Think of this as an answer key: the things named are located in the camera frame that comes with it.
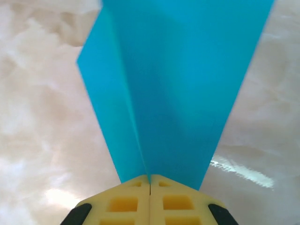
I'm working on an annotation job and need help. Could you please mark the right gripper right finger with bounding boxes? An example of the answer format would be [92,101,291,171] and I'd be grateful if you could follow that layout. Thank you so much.
[149,173,236,225]

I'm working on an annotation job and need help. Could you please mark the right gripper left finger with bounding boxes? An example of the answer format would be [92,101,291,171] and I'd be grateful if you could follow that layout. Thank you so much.
[60,174,151,225]

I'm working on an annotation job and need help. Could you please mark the blue square paper sheet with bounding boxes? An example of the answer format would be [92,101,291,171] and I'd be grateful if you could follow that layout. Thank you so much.
[76,0,277,192]

